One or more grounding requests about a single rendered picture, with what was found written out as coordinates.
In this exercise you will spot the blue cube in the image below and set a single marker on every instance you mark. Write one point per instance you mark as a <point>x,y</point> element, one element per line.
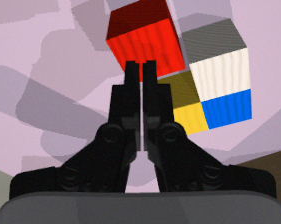
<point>228,109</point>

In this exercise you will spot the red cube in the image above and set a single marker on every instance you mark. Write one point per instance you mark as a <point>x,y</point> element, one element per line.
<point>144,30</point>

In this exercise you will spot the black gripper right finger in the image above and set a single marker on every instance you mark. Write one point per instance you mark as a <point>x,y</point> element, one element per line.
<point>186,167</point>

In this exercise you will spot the white cube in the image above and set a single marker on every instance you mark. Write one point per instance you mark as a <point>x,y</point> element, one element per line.
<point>218,58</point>

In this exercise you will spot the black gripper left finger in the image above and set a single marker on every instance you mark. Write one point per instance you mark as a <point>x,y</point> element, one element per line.
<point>96,168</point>

